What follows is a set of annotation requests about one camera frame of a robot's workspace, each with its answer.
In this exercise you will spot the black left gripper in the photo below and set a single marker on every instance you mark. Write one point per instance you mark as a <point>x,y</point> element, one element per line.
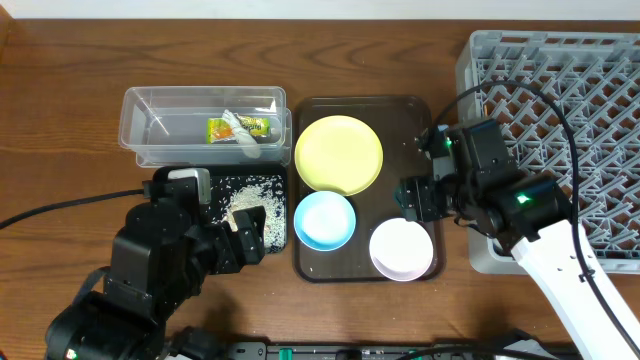
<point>220,245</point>

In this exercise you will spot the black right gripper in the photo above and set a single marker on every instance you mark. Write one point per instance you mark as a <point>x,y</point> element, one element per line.
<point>420,201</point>

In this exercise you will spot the white lilac bowl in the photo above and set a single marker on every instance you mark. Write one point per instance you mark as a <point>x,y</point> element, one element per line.
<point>401,250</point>

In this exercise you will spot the blue bowl with rice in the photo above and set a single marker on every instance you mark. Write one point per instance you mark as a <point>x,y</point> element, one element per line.
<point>324,221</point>

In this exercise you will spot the white napkin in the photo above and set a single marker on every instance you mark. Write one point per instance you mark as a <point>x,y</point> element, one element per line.
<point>248,144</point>

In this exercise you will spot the yellow plate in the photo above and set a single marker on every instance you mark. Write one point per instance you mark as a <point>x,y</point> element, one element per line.
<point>338,153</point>

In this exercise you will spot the green orange snack wrapper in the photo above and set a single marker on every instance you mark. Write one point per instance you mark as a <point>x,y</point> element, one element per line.
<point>219,130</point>

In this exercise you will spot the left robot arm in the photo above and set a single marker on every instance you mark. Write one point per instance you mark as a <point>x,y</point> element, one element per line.
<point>160,258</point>

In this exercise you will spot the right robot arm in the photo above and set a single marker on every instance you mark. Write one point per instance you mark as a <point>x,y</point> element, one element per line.
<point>530,217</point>

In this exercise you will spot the grey dishwasher rack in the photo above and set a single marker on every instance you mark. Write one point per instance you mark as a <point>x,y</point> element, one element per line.
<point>594,79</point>

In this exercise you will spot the pile of rice scraps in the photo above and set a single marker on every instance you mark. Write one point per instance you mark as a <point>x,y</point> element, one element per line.
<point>260,200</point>

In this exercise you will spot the black plastic bin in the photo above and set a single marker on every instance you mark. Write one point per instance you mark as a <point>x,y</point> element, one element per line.
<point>275,170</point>

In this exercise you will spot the dark brown serving tray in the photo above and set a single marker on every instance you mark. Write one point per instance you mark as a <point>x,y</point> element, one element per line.
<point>396,121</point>

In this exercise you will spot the clear plastic bin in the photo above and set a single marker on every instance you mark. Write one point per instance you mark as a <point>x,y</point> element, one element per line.
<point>167,125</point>

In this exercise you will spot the black equipment rail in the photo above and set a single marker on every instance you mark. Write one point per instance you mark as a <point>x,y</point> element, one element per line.
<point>375,350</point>

